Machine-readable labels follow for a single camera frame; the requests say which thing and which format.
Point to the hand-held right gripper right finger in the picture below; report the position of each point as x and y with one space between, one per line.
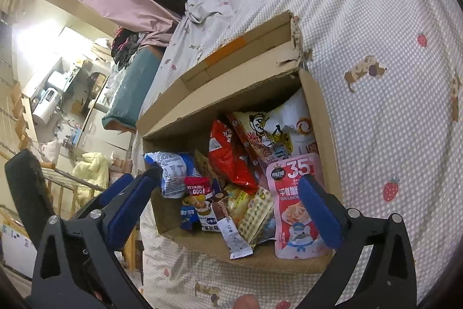
320 211

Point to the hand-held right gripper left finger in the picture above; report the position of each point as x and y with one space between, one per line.
126 218

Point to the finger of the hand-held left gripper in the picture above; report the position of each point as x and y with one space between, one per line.
115 191

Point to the pink white snack packet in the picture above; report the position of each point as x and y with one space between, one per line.
300 207

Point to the blue white snack packet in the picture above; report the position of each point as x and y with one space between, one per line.
173 175

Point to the yellow checked snack packet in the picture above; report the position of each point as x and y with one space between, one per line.
256 218

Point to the blue yellow cartoon packet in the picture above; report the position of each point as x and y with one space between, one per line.
197 215

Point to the small red label packet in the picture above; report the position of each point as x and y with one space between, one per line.
197 186

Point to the yellow crinkled snack packet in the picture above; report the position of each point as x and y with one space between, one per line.
238 202

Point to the long narrow stick sachet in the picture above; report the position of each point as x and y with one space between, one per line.
231 229

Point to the white orange swirl packet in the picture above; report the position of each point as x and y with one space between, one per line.
300 120

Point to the yellow peanut packet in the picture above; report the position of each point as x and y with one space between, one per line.
204 164

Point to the cartoon face snack packet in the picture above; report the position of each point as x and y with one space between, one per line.
260 135

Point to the red snack packet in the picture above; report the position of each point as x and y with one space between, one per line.
231 157

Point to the brown cardboard box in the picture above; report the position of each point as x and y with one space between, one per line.
235 77

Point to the person's right hand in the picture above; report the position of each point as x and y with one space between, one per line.
246 302

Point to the yellow plush bedding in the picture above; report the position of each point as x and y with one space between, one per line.
92 173

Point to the white water heater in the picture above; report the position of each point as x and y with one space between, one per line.
45 113

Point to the teal padded cushion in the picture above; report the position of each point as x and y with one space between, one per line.
134 91

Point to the pile of dark clothes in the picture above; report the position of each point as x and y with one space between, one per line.
124 46

